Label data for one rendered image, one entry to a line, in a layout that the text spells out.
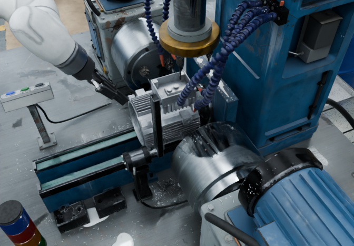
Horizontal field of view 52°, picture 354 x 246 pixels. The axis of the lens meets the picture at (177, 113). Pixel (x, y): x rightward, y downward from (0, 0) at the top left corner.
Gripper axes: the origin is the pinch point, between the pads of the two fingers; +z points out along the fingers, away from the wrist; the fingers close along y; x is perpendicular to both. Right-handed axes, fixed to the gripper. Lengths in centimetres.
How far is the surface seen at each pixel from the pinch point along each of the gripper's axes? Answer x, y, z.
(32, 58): 37, 78, 14
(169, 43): -24.2, -9.5, -12.5
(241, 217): -14, -57, 0
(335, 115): -70, 5, 119
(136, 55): -11.5, 15.1, 3.7
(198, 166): -10.6, -37.6, 2.6
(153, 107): -10.2, -20.7, -8.0
